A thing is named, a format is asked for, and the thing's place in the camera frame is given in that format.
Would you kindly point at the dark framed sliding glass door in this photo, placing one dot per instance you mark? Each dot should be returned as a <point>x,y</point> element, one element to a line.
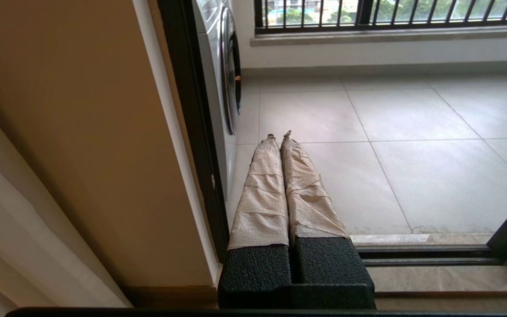
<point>194,132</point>

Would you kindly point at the white front-load washing machine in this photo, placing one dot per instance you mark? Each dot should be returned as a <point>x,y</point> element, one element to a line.
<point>214,53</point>

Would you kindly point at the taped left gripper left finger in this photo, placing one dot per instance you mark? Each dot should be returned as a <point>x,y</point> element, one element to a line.
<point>264,207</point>

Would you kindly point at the long black balcony railing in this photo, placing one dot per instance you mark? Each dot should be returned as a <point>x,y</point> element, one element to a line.
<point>456,26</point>

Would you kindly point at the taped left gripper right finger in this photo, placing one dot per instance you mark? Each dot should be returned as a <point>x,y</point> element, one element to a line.
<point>310,207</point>

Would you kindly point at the grey stone window sill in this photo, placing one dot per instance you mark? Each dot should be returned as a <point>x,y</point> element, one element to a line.
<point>390,37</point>

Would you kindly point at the pale beige curtain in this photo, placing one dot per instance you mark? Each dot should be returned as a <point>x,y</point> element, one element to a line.
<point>16,220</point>

